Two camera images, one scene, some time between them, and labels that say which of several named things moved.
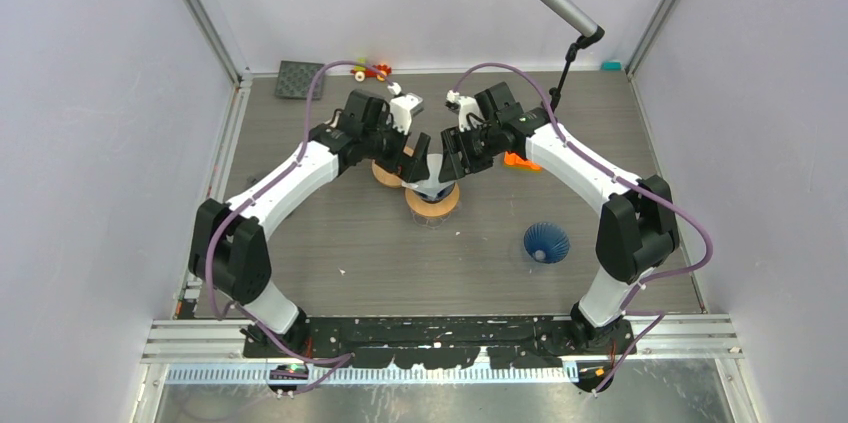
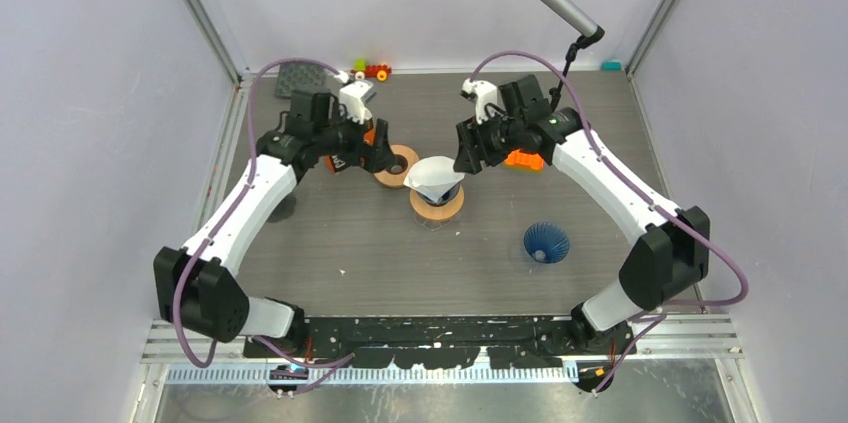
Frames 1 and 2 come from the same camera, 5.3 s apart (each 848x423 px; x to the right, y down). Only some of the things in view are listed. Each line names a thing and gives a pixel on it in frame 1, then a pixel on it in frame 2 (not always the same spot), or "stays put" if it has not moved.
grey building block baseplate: x=295 y=79 stays put
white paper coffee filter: x=430 y=185 stays put
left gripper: x=409 y=168 -> x=366 y=156
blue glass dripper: x=546 y=242 stays put
